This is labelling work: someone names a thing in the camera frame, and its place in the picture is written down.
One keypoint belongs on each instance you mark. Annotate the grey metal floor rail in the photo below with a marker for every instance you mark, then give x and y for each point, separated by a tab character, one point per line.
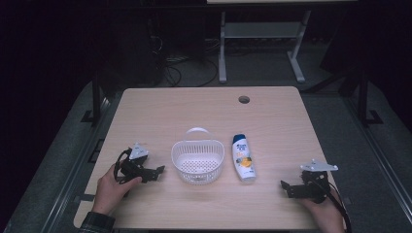
69	181
380	161

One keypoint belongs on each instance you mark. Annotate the white metal table frame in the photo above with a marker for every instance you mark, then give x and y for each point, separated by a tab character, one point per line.
260	30

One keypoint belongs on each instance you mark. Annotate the white plastic basket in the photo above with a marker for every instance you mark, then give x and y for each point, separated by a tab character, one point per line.
198	161

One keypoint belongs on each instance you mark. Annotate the black metal stand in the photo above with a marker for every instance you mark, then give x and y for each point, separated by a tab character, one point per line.
364	100
96	100

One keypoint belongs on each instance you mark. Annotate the person's left hand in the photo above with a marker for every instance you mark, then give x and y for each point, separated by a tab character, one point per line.
108	192

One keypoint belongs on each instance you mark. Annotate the person's right hand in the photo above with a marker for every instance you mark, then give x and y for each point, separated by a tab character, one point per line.
327	215

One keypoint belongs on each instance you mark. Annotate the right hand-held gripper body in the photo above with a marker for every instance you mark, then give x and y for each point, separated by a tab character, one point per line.
315	187

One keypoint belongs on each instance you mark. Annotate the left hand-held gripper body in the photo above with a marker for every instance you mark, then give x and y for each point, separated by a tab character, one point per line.
134	168

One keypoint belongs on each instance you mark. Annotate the white shampoo bottle blue cap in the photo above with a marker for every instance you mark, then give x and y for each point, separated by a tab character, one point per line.
243	158

